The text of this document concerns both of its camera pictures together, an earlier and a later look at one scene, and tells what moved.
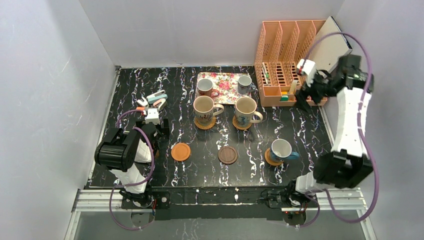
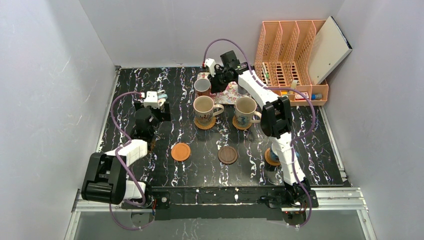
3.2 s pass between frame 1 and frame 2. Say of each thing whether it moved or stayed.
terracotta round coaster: stayed
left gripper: moved
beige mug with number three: stayed
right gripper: moved
